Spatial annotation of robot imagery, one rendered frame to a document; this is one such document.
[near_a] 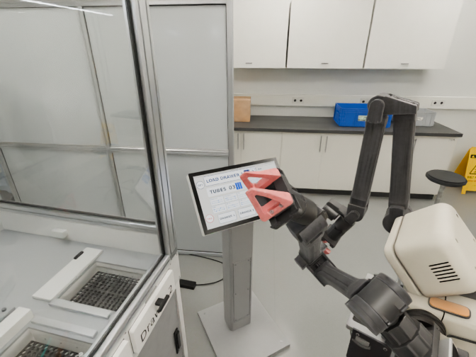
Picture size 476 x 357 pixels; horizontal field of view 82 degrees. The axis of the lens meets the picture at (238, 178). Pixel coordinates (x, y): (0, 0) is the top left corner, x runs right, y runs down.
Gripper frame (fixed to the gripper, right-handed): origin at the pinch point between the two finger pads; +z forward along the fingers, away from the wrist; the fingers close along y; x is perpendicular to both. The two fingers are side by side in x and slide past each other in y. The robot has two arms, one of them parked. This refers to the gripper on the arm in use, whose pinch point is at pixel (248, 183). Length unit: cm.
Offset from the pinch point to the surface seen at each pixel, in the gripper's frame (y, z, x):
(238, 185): 57, -67, -42
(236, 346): -1, -122, -115
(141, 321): 2, -25, -70
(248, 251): 38, -97, -68
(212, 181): 59, -55, -48
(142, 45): 59, 8, -13
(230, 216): 43, -65, -51
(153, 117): 51, -5, -27
